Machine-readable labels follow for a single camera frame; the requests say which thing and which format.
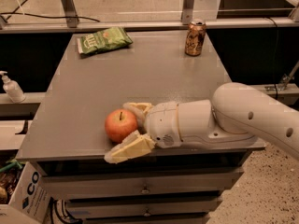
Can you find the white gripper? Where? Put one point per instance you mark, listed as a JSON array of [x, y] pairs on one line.
[[162, 123]]

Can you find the red apple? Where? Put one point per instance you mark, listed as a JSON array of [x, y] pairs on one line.
[[119, 124]]

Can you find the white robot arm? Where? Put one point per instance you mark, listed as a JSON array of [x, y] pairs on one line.
[[236, 115]]

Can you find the orange soda can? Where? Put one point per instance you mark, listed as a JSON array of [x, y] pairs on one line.
[[195, 38]]

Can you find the grey drawer cabinet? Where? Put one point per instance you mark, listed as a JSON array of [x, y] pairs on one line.
[[67, 141]]

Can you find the green chip bag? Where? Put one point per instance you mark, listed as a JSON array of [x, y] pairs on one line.
[[103, 41]]

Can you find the white pump bottle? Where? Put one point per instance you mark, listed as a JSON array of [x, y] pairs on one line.
[[12, 88]]

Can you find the white cardboard box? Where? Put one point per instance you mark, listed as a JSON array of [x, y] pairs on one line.
[[29, 201]]

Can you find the metal railing frame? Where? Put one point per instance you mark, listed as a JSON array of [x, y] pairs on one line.
[[44, 16]]

